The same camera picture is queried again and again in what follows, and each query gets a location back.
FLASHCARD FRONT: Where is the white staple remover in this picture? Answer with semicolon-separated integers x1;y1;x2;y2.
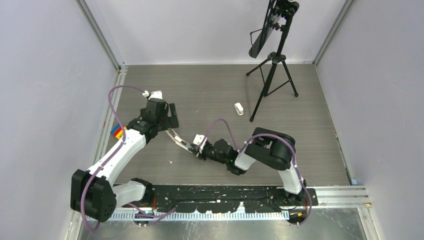
233;102;244;116

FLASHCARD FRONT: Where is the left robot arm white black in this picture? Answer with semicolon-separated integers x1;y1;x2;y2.
70;97;179;223

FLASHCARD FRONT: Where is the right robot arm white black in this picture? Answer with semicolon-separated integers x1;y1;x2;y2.
193;127;306;205

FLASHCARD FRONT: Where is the yellow green colourful block toy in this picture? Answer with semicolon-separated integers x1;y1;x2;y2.
110;124;127;140

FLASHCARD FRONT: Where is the black tripod stand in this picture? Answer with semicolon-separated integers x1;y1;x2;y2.
246;32;299;122

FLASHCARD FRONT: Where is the black tablet on tripod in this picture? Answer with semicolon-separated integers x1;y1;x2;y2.
248;0;300;59

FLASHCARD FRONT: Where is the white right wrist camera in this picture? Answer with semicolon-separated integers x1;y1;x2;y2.
193;134;207;149

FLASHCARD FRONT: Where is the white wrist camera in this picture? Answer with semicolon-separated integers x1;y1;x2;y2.
193;134;207;149
148;90;163;100

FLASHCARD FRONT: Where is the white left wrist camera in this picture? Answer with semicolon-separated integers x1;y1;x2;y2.
148;90;163;100

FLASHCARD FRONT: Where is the aluminium cable duct rail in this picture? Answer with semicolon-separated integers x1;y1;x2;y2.
108;209;290;221

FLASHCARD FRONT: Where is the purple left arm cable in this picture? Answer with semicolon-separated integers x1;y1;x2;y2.
80;85;178;232

